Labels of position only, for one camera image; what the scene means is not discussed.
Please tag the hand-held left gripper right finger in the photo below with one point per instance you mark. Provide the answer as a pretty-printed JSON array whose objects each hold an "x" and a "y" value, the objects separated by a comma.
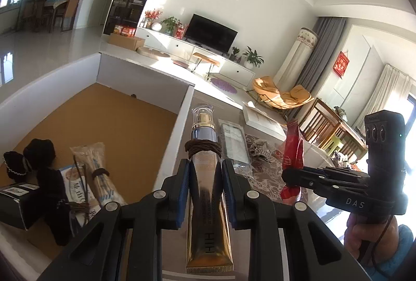
[{"x": 228, "y": 194}]

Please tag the white cardboard box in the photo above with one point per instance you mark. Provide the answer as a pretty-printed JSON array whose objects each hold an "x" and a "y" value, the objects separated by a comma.
[{"x": 130, "y": 125}]

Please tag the wooden side table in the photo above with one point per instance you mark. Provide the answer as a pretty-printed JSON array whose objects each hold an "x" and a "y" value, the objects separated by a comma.
[{"x": 349, "y": 134}]

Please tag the wooden stool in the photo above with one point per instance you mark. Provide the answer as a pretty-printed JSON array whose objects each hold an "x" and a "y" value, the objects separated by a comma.
[{"x": 204, "y": 57}]

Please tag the white flat box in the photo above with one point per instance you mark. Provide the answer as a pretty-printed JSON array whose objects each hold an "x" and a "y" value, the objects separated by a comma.
[{"x": 260, "y": 120}]

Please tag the white and blue packet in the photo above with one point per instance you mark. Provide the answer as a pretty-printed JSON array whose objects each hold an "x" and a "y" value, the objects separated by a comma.
[{"x": 73, "y": 183}]

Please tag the clear bag of sticks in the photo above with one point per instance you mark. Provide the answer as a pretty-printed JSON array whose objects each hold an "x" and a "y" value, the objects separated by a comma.
[{"x": 97, "y": 157}]

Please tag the covered standing air conditioner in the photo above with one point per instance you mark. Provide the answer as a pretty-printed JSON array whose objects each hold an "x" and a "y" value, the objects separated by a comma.
[{"x": 297, "y": 55}]

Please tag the silver foil packet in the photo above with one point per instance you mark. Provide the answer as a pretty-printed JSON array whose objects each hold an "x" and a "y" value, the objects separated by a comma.
[{"x": 261, "y": 149}]

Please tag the brown cardboard box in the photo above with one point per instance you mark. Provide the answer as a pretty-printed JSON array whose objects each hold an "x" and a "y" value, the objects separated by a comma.
[{"x": 125, "y": 43}]

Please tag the red packet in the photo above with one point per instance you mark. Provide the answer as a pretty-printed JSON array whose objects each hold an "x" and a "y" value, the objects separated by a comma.
[{"x": 292, "y": 144}]

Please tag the bushy potted plant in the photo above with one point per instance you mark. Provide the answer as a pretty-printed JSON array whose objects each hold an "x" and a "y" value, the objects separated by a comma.
[{"x": 169, "y": 24}]

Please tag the red box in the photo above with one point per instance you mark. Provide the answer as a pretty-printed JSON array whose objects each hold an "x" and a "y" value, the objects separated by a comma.
[{"x": 181, "y": 32}]

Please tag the grey curtain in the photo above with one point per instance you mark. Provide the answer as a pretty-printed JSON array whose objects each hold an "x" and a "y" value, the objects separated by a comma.
[{"x": 320, "y": 59}]

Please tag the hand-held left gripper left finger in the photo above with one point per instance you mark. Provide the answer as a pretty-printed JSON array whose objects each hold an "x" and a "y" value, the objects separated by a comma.
[{"x": 183, "y": 191}]

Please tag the purple round cushion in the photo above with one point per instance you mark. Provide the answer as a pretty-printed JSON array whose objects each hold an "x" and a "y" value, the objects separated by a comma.
[{"x": 224, "y": 86}]

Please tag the person's right forearm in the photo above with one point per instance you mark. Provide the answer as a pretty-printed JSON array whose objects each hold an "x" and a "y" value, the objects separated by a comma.
[{"x": 401, "y": 248}]

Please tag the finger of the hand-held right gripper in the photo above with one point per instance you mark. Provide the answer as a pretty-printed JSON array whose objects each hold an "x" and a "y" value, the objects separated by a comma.
[
  {"x": 325, "y": 186},
  {"x": 344, "y": 174}
]

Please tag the gold cosmetic tube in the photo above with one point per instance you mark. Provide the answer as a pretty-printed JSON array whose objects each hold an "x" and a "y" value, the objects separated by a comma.
[{"x": 208, "y": 219}]

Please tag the small black box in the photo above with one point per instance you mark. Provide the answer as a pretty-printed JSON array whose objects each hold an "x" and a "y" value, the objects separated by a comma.
[{"x": 13, "y": 209}]

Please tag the red wall hanging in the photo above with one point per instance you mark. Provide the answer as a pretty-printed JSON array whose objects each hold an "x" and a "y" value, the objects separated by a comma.
[{"x": 341, "y": 64}]

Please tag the white curtain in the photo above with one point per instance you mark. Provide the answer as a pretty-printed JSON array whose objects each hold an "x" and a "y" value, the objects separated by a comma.
[{"x": 386, "y": 92}]

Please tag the orange lounge chair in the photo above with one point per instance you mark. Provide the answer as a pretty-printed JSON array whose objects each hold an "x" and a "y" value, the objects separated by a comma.
[{"x": 269, "y": 92}]

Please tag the pink cushion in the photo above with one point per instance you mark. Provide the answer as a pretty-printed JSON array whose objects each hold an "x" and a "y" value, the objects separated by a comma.
[{"x": 180, "y": 64}]

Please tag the dining table with chairs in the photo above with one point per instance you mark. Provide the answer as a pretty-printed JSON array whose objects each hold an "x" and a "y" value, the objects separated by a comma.
[{"x": 60, "y": 7}]

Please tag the black television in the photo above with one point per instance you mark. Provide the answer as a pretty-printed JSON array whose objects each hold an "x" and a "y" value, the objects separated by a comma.
[{"x": 211, "y": 33}]

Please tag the large potted plant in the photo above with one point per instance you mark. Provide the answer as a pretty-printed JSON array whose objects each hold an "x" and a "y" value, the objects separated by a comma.
[{"x": 253, "y": 56}]

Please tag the red flower arrangement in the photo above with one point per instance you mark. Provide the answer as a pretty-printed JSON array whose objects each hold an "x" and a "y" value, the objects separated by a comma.
[{"x": 152, "y": 14}]

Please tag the small potted plant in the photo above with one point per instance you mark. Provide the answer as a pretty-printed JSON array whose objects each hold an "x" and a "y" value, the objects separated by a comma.
[{"x": 234, "y": 53}]

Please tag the person's right hand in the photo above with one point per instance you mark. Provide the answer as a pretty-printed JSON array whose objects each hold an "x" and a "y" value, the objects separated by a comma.
[{"x": 356, "y": 235}]

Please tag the wooden chair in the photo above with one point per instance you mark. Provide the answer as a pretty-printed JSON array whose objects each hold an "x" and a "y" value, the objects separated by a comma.
[{"x": 320, "y": 125}]

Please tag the red gift boxes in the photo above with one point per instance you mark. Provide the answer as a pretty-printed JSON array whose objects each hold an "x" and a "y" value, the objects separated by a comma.
[{"x": 125, "y": 30}]

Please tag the round white vase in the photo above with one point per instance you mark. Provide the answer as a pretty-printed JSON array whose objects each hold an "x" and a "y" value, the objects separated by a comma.
[{"x": 156, "y": 26}]

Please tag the clear plastic package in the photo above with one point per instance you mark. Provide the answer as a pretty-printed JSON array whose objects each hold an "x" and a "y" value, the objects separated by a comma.
[{"x": 234, "y": 141}]

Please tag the green stool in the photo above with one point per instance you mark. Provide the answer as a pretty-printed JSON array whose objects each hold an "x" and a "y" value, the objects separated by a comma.
[{"x": 336, "y": 142}]

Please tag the white television cabinet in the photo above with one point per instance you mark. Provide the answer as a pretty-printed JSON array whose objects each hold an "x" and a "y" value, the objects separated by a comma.
[{"x": 234, "y": 71}]

